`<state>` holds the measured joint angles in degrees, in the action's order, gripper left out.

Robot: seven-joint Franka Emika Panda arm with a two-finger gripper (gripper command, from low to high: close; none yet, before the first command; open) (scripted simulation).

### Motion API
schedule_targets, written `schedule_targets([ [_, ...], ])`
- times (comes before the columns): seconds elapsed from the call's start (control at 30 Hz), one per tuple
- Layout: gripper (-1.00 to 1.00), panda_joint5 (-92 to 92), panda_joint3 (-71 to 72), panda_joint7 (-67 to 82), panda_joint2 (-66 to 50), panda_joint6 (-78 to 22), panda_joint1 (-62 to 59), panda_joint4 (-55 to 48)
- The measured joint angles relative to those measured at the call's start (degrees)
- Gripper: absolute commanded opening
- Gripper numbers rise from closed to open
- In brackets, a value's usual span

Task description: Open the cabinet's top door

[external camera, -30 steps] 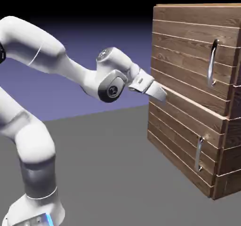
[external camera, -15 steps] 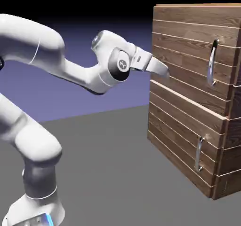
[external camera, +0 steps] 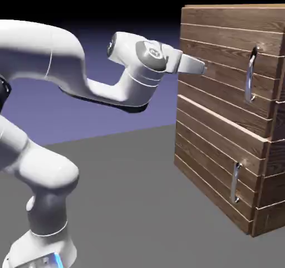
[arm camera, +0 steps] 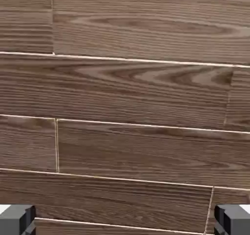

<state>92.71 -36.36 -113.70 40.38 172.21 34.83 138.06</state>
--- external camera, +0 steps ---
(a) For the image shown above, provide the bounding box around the long silver door handle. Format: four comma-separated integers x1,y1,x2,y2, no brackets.
244,46,259,103

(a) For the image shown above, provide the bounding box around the brown wooden cabinet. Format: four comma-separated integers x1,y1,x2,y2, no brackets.
174,3,285,238

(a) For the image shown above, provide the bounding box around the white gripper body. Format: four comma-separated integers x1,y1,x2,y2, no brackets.
177,53,208,75

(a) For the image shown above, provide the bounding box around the short silver door handle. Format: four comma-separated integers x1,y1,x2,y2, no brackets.
230,162,243,204

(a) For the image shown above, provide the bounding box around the small wooden cabinet door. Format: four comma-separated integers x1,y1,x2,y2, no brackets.
174,94,272,236

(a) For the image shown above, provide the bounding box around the large wooden cabinet door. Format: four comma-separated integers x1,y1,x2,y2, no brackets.
177,6,285,138

